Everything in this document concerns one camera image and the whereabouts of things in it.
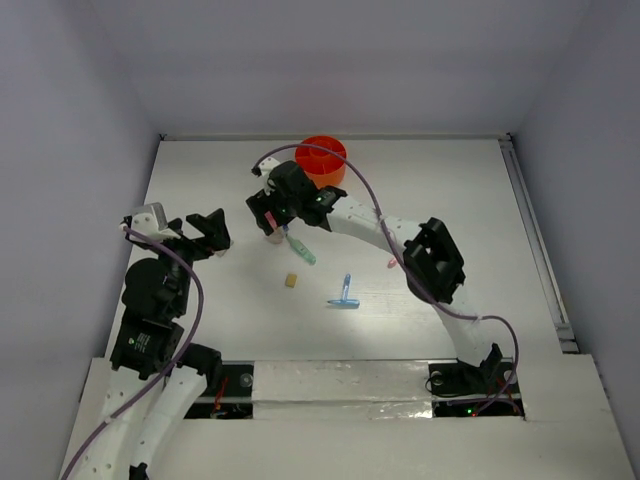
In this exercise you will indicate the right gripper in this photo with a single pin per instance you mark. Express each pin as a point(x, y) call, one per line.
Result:
point(262, 202)

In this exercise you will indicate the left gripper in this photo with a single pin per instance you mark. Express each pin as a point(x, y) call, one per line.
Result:
point(214, 227)

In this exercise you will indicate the tan eraser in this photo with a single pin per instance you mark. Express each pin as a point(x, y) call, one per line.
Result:
point(291, 280)

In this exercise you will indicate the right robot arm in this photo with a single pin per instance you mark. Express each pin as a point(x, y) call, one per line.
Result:
point(432, 263)

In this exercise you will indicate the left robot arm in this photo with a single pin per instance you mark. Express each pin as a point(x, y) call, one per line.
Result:
point(157, 371)

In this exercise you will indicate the green highlighter pen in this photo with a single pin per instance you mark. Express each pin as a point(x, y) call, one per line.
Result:
point(299, 247)

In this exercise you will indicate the orange round organizer container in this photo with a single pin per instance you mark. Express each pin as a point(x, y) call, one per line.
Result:
point(321, 167)

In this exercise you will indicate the blue pen flat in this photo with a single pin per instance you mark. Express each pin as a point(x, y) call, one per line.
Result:
point(344, 303)

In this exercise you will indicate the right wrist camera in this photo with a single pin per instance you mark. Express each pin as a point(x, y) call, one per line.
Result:
point(265, 166)

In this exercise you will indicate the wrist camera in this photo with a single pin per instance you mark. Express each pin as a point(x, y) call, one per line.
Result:
point(265, 166)
point(149, 220)

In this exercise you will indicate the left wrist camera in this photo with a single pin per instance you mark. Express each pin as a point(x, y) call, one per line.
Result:
point(149, 220)

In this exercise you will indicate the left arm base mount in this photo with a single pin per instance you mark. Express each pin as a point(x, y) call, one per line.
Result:
point(230, 398)

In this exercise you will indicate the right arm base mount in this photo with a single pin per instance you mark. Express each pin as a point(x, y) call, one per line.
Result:
point(460, 391)

